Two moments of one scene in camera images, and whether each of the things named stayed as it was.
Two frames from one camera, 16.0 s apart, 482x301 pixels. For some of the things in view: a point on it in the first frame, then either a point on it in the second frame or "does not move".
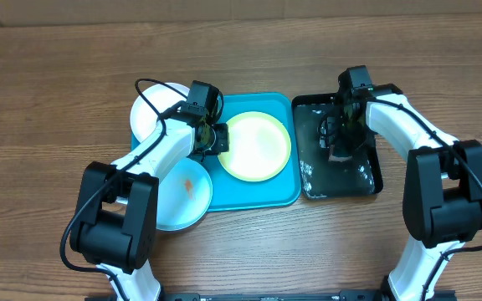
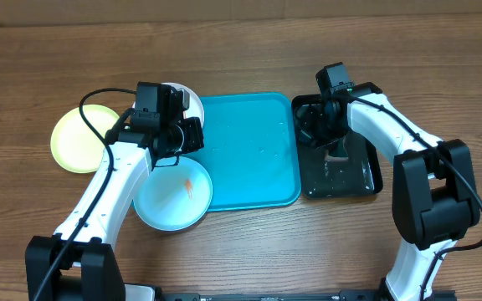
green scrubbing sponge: x=339 y=154 does not move
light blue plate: x=184 y=195 does not move
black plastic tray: x=359 y=175 does not move
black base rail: x=341 y=295 does not move
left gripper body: x=218 y=141 → x=182 y=137
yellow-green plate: x=259 y=147 → x=74 y=144
